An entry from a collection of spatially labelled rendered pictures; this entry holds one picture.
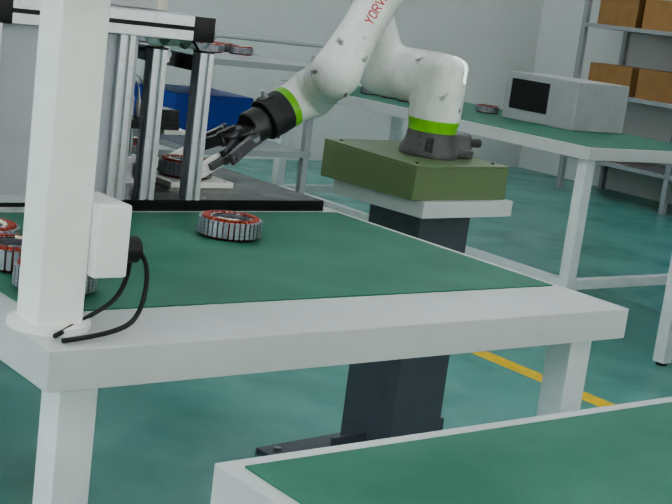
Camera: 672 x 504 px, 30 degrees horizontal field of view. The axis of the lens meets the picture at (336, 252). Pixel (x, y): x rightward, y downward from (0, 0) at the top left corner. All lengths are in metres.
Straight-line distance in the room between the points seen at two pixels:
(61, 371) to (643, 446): 0.65
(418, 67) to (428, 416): 0.88
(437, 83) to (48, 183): 1.70
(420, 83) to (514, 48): 7.73
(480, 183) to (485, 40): 7.48
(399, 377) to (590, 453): 1.81
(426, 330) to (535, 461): 0.53
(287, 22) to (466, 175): 6.29
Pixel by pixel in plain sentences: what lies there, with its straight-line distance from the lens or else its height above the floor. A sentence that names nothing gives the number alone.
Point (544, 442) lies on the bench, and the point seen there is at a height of 0.75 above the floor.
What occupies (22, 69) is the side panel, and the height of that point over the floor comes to 0.99.
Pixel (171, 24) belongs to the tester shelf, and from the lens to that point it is 2.32.
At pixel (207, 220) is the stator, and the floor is 0.78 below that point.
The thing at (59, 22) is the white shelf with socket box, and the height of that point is 1.11.
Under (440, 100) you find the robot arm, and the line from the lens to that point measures 3.05.
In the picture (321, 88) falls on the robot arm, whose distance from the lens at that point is 2.64.
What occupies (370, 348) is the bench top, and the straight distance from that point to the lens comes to 1.71.
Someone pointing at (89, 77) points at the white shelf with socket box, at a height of 1.05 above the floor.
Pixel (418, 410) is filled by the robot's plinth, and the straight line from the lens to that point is 3.20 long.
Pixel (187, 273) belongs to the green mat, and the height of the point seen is 0.75.
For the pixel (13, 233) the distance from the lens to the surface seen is 1.92.
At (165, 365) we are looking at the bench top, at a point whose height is 0.72.
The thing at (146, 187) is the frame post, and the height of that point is 0.79.
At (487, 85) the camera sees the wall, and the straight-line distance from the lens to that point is 10.61.
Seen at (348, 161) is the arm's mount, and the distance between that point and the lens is 3.07.
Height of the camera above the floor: 1.17
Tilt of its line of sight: 11 degrees down
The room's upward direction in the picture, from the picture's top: 7 degrees clockwise
